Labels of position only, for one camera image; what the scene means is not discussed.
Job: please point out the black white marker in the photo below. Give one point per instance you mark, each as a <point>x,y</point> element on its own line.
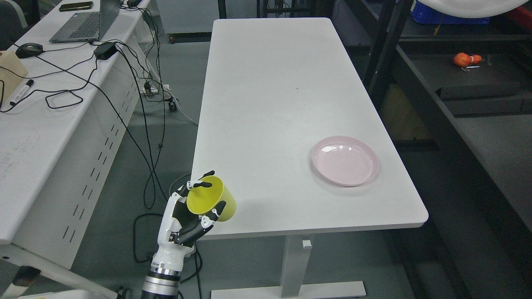
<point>21,93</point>

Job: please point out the yellow plastic cup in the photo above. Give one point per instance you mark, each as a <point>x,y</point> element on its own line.
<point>201,200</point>

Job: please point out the dark metal shelf rack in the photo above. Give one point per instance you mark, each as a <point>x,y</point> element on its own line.
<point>479,116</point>

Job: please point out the wooden box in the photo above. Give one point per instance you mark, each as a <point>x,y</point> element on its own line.
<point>11,72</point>

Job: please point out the grey laptop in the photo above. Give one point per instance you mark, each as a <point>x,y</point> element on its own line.
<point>88,26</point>

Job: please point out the blue plastic crate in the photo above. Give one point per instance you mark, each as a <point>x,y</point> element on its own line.
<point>423,14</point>

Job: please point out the white table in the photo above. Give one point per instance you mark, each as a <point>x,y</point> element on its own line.
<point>274,88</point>

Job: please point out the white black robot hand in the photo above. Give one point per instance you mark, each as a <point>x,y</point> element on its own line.
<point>180,228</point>

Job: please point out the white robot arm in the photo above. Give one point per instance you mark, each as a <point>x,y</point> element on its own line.
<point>161,283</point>

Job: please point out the white side desk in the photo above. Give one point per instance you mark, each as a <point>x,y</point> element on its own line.
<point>57,147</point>

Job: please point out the black computer mouse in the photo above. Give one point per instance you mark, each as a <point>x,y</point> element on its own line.
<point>29,49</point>

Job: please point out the pink plastic plate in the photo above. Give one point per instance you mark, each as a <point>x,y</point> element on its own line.
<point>344,161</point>

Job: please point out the orange toy on shelf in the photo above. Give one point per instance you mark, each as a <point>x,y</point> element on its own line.
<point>464,60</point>

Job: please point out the black smartphone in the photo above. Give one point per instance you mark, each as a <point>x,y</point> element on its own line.
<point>76,6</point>

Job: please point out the black power adapter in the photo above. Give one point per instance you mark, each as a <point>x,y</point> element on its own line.
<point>105,50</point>

